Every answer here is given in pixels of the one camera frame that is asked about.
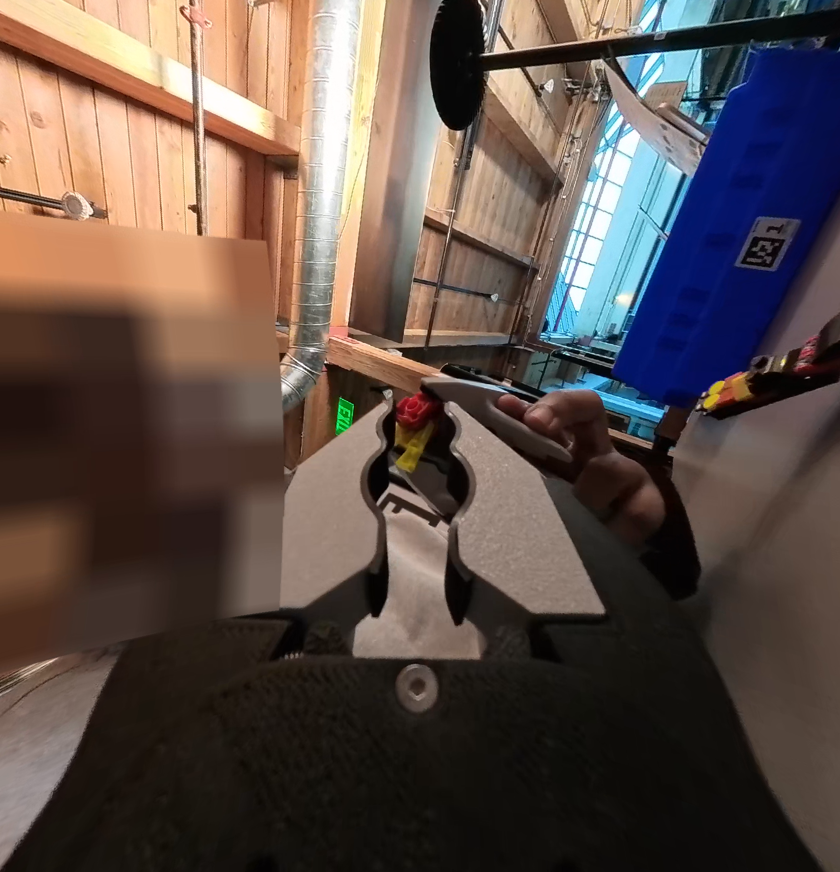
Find wooden railing beam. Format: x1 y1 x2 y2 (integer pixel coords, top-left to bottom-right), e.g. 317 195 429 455
326 335 463 397

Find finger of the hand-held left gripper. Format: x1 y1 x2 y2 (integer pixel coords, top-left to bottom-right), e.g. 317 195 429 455
393 458 459 524
420 377 575 466

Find yellow lego piece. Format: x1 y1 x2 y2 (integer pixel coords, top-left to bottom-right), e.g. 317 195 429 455
394 424 440 474

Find rectangular grey duct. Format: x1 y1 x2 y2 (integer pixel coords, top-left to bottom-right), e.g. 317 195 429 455
348 0 502 343

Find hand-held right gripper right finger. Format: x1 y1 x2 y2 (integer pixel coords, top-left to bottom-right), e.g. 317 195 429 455
444 402 606 626

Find large paned window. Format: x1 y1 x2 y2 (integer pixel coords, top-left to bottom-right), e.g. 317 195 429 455
539 54 693 342

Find round silver duct pipe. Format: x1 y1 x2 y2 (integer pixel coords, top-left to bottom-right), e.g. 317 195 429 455
278 0 363 414

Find black metal rod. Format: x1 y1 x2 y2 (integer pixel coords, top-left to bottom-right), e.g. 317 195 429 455
480 8 840 74

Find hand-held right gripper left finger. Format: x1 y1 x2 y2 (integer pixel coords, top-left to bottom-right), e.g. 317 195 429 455
281 407 398 619

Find black sprinkler pipe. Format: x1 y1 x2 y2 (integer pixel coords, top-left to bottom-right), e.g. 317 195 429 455
0 183 109 223

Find curved wooden board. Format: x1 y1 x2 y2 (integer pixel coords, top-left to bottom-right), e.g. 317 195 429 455
606 60 711 179

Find red lego piece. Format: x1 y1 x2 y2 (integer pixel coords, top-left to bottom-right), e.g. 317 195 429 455
396 393 442 431

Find person's left hand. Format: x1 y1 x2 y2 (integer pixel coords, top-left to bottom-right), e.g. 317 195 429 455
496 390 667 542

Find row of lego pieces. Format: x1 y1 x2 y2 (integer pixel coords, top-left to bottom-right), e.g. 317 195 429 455
694 317 840 416

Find blue plastic bin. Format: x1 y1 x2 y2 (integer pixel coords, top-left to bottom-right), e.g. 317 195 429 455
611 46 840 410

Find rusty vertical pipe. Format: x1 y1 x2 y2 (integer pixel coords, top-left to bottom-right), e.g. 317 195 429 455
180 0 214 237

